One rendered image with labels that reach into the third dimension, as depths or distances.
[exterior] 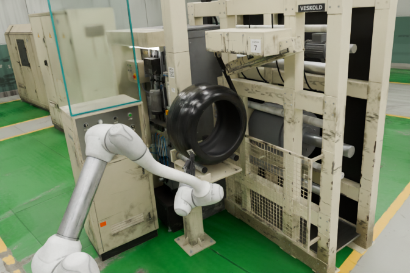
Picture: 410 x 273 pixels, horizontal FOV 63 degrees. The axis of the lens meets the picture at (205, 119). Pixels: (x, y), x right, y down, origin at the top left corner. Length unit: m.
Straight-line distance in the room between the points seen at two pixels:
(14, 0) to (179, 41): 8.87
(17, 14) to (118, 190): 8.67
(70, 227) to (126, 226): 1.40
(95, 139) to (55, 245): 0.49
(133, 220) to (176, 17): 1.71
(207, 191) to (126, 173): 1.14
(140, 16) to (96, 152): 11.22
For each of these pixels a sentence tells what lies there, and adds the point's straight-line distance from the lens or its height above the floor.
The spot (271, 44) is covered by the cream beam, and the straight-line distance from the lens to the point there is 2.11.
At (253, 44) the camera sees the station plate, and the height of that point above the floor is 1.71.
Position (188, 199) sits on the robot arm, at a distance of 1.90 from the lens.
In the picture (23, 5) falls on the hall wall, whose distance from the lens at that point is 11.07.
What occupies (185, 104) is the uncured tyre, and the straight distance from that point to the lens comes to 2.16.
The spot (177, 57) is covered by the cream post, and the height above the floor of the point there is 1.62.
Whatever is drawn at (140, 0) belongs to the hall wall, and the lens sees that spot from 12.78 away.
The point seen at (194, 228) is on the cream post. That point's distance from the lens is 2.98.
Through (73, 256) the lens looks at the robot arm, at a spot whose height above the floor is 1.02.
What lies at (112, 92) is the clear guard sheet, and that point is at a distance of 2.64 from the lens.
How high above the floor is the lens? 1.93
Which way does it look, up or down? 18 degrees down
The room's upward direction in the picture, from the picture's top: 4 degrees counter-clockwise
